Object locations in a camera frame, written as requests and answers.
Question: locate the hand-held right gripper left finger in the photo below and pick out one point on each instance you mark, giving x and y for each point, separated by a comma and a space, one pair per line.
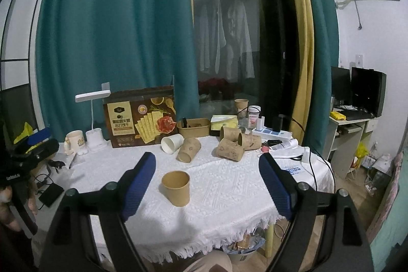
140, 184

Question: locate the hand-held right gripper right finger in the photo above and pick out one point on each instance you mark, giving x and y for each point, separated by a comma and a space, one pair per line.
276, 186

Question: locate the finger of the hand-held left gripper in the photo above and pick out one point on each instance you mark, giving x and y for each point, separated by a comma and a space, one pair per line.
41, 149
40, 135

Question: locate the plain kraft paper cup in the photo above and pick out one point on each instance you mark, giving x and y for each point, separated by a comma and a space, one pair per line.
176, 188
241, 105

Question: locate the white paper cup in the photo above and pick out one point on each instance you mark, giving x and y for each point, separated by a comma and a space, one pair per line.
171, 143

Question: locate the printed kraft paper cup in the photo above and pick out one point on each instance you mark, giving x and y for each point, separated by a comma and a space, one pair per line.
230, 132
250, 141
230, 151
188, 150

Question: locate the person's left hand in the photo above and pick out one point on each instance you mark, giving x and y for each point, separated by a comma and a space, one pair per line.
4, 197

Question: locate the yellow cloth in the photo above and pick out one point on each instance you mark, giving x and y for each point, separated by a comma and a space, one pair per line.
24, 131

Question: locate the white packet blue label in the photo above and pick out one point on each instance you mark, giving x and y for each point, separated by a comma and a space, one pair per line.
295, 170

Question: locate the dark pen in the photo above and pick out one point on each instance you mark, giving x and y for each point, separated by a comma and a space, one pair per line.
72, 160

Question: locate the white cartoon mug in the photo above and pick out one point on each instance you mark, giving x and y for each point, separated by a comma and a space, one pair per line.
75, 141

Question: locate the small pink object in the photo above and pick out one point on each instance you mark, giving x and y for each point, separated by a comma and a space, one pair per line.
264, 149

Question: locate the black power bank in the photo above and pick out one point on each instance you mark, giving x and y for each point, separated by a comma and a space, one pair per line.
49, 195

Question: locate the white tube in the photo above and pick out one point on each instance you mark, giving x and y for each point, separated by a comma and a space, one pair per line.
283, 144

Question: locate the white desk lamp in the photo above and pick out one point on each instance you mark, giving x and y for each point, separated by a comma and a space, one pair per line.
92, 131

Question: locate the white power strip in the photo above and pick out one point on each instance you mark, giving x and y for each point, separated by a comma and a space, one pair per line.
272, 133

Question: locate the yellow table leg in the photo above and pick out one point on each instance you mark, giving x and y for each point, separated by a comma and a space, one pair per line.
270, 240

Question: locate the black power adapter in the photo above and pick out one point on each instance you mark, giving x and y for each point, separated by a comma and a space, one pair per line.
280, 122

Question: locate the brown cracker box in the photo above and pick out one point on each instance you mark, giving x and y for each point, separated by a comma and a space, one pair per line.
140, 117

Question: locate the white lace tablecloth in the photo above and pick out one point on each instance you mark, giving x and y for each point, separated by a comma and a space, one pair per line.
210, 195

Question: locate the trash bin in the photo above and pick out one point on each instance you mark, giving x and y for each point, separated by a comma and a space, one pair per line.
244, 248

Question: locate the white jar pink label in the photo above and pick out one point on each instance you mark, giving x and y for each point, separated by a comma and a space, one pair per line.
253, 116

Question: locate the kraft paper bowl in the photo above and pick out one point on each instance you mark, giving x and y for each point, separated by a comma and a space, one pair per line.
193, 127

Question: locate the yellow tissue box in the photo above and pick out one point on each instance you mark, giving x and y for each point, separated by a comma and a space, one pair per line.
224, 121

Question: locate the white computer desk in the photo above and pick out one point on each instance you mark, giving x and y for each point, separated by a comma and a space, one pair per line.
347, 141

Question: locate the yellow plastic bag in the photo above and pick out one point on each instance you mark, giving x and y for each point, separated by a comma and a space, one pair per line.
361, 152

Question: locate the yellow packet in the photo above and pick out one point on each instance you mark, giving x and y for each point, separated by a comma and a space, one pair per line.
338, 115

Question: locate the person's leg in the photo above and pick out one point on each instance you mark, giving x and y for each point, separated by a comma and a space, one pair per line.
212, 262

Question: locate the black keyboard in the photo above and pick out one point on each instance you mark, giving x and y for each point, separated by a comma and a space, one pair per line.
355, 114

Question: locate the white plastic bag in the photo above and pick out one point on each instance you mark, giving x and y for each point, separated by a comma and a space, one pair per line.
381, 163

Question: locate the black computer monitor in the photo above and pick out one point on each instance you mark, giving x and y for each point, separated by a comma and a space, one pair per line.
340, 85
368, 92

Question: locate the teal curtain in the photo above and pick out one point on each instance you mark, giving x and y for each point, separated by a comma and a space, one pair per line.
118, 36
322, 52

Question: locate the hanging white garment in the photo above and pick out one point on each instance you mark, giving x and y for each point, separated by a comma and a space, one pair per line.
208, 36
240, 39

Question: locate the yellow curtain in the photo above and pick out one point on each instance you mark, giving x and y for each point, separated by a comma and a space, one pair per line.
301, 36

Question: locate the white wall socket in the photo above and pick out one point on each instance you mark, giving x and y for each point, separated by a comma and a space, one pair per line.
359, 60

